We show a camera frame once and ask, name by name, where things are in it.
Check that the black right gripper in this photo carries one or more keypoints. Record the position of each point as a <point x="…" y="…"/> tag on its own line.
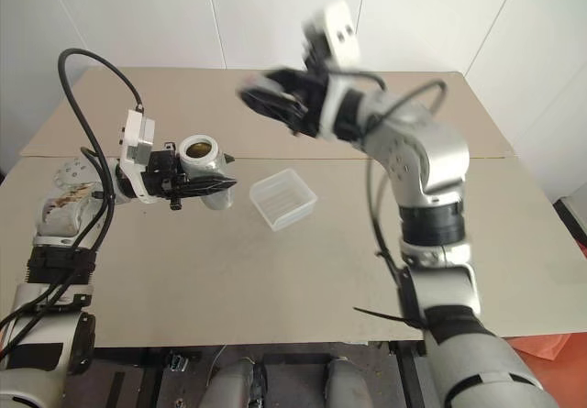
<point x="314" y="101"/>

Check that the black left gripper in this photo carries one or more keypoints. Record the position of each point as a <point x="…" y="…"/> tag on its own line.
<point x="162" y="174"/>

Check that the silver white jar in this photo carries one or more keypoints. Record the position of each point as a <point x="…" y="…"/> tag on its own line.
<point x="202" y="162"/>

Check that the dark round jar lid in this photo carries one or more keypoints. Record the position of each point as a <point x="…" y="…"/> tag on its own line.
<point x="263" y="98"/>

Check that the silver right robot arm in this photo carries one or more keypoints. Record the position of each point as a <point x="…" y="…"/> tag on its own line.
<point x="426" y="146"/>

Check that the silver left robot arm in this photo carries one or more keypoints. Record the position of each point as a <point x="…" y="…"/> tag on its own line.
<point x="55" y="217"/>

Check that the translucent square plastic box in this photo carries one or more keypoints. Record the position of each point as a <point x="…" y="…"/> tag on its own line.
<point x="283" y="199"/>

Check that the grey rounded shape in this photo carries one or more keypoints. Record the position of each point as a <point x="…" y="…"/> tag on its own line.
<point x="236" y="380"/>
<point x="344" y="378"/>

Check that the dark red black object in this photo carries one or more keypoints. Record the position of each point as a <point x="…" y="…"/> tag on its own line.
<point x="573" y="217"/>

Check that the orange plastic sheet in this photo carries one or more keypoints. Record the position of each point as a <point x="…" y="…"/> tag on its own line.
<point x="550" y="345"/>

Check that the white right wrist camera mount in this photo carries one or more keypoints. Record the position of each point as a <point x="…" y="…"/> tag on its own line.
<point x="341" y="36"/>

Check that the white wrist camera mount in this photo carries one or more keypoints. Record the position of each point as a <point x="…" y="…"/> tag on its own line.
<point x="135" y="128"/>
<point x="341" y="36"/>

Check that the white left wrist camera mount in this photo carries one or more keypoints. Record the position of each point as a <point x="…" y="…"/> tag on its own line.
<point x="135" y="128"/>

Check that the small silver metal bracket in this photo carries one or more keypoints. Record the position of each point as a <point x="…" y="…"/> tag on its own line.
<point x="177" y="362"/>

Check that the black metal table frame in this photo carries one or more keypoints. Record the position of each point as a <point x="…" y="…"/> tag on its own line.
<point x="298" y="371"/>

